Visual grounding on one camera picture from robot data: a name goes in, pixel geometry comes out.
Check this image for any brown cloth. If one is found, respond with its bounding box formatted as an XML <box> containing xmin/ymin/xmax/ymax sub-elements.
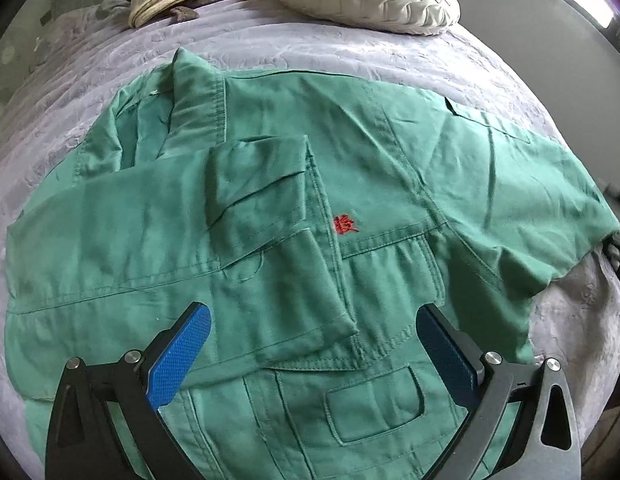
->
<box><xmin>97</xmin><ymin>0</ymin><xmax>203</xmax><ymax>23</ymax></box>

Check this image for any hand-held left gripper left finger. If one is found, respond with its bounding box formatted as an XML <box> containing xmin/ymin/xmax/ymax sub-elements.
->
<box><xmin>44</xmin><ymin>301</ymin><xmax>211</xmax><ymax>480</ymax></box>

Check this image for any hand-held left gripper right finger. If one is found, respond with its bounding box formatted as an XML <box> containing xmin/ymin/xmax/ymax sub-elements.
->
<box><xmin>415</xmin><ymin>302</ymin><xmax>583</xmax><ymax>480</ymax></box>

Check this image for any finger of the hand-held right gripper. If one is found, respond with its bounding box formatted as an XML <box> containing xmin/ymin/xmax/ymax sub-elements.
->
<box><xmin>601</xmin><ymin>234</ymin><xmax>620</xmax><ymax>290</ymax></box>

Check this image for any green work jacket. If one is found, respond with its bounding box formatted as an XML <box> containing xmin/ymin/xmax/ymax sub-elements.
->
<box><xmin>4</xmin><ymin>47</ymin><xmax>620</xmax><ymax>480</ymax></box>

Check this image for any window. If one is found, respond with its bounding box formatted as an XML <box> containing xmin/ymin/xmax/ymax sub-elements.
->
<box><xmin>535</xmin><ymin>0</ymin><xmax>620</xmax><ymax>56</ymax></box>

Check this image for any lavender embossed bedspread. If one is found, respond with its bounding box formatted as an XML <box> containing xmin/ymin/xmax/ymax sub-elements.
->
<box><xmin>0</xmin><ymin>0</ymin><xmax>620</xmax><ymax>480</ymax></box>

